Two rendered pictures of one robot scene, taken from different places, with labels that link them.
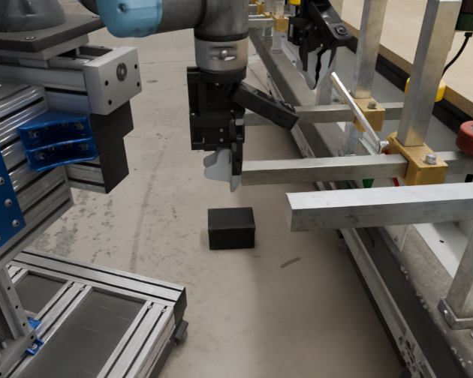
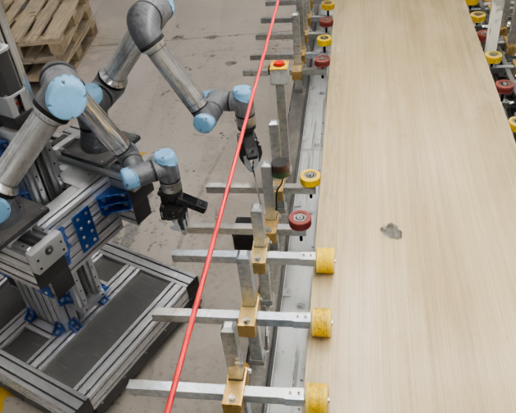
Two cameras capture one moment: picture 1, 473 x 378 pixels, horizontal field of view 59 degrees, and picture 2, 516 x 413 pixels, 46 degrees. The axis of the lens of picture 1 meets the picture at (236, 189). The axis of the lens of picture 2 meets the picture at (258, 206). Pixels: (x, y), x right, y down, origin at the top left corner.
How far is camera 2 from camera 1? 165 cm
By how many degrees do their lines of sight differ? 15
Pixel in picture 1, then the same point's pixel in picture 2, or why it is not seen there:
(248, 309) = not seen: hidden behind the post
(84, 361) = (130, 311)
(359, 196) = (194, 252)
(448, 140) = not seen: hidden behind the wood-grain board
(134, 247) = (179, 242)
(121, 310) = (156, 286)
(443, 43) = (268, 181)
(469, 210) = (229, 260)
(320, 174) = (223, 231)
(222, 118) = (172, 209)
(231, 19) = (169, 179)
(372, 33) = (274, 150)
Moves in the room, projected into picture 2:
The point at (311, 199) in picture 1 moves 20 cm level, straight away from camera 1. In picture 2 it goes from (178, 252) to (209, 215)
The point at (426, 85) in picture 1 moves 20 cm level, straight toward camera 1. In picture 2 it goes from (267, 196) to (230, 228)
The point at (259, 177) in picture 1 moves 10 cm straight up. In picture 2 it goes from (195, 230) to (190, 209)
